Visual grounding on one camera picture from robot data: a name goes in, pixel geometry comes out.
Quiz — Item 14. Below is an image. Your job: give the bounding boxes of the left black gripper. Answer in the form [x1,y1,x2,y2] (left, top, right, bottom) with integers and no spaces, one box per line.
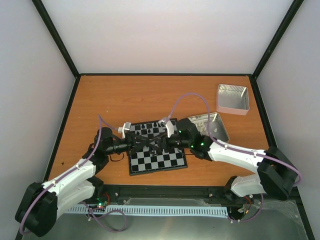
[106,132,150,157]

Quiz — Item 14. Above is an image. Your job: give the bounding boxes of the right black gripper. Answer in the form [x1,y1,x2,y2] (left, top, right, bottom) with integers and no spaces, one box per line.
[147,131,192,153]

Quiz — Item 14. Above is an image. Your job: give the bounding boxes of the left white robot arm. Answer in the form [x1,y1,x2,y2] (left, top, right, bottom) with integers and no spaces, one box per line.
[15,127,161,237]

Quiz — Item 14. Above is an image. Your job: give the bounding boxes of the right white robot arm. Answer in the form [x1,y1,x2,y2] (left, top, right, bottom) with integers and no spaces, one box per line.
[155,117,302,201]

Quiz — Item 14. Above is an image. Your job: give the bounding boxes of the white chess pieces in tin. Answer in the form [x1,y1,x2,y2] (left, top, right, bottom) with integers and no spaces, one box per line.
[195,122,218,134]

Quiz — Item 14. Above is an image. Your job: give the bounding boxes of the open metal tin with pieces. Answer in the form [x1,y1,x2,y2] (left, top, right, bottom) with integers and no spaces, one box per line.
[188,112,230,142]

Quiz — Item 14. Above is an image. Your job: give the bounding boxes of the small circuit board with led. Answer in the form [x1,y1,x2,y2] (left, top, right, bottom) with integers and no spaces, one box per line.
[97,195,111,208]

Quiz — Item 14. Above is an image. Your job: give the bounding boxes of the black and silver chessboard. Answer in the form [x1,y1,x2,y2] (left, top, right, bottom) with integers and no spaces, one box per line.
[128,121,188,176]

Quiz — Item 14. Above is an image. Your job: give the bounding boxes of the pink-rimmed metal tin lid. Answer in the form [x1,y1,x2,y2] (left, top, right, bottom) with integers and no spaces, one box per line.
[216,84,250,116]

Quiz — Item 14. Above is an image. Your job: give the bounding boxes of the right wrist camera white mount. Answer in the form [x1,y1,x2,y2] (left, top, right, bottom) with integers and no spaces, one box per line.
[158,116,175,138]

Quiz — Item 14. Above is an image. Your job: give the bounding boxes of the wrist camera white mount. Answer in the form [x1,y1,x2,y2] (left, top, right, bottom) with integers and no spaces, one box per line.
[117,122,131,139]
[158,116,175,138]

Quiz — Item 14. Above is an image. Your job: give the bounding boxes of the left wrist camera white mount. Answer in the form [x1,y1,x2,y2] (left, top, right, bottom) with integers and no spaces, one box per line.
[117,122,131,139]

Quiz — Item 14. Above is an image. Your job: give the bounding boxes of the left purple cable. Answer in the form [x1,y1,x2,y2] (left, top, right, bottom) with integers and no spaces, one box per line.
[19,114,118,236]

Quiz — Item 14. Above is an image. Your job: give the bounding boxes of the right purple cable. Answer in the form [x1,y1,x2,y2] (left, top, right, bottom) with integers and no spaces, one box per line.
[168,92,303,223]

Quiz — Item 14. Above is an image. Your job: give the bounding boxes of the black frame rail front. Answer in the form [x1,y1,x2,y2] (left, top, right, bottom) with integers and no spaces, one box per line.
[34,183,298,201]

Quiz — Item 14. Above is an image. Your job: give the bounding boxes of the light blue cable duct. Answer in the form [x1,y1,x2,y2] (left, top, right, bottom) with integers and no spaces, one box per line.
[67,203,229,217]

